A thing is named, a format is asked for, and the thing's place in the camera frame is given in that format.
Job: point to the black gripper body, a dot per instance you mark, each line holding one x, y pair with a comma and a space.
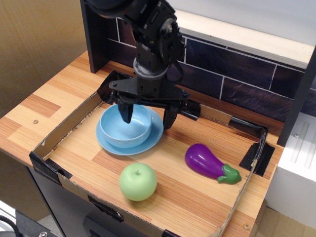
149, 87

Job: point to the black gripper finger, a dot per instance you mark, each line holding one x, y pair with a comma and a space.
169, 117
125, 110

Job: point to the light blue bowl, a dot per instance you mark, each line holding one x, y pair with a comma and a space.
124, 135

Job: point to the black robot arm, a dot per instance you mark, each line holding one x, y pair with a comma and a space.
159, 48

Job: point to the light blue plate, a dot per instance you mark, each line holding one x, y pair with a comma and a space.
154, 137

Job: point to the cardboard fence with black tape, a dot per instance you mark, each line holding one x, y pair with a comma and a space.
79, 179

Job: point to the purple toy eggplant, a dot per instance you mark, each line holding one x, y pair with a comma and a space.
201, 159

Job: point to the green toy apple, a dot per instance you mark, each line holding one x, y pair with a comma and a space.
138, 181

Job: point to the white ribbed side unit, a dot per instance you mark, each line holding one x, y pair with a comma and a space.
292, 191

